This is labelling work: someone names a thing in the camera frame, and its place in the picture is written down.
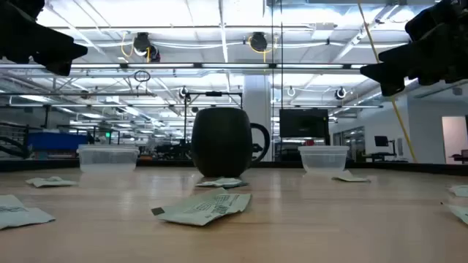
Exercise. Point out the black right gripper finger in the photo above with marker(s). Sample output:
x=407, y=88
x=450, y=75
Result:
x=393, y=60
x=391, y=75

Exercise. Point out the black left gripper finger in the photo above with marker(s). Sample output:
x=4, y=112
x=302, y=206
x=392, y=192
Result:
x=69, y=55
x=67, y=44

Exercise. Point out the white green printed packet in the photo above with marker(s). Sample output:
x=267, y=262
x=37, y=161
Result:
x=51, y=182
x=461, y=213
x=204, y=210
x=351, y=178
x=460, y=190
x=221, y=182
x=18, y=215

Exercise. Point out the blue plastic bin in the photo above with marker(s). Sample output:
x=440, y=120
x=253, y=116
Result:
x=55, y=141

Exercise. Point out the yellow slanted pole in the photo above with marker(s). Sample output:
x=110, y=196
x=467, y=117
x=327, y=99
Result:
x=400, y=124

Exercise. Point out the small black monitor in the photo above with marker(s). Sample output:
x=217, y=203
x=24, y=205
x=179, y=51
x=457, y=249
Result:
x=381, y=140

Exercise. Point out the large black monitor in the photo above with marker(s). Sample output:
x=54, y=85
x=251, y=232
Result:
x=303, y=123

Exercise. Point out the black metal rack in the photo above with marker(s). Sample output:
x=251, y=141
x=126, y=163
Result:
x=14, y=140

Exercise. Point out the clear plastic container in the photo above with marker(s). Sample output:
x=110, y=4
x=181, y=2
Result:
x=323, y=159
x=108, y=159

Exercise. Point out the thin black vertical pole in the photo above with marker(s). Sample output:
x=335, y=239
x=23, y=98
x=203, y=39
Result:
x=272, y=91
x=281, y=91

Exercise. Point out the white building column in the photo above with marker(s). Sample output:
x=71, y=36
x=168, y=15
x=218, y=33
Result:
x=256, y=106

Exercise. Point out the long ceiling light bar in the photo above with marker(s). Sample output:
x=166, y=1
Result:
x=234, y=65

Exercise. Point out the dark green ceramic mug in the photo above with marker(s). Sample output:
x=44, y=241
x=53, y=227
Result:
x=219, y=142

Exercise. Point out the black aluminium table frame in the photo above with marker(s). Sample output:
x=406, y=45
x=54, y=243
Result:
x=164, y=164

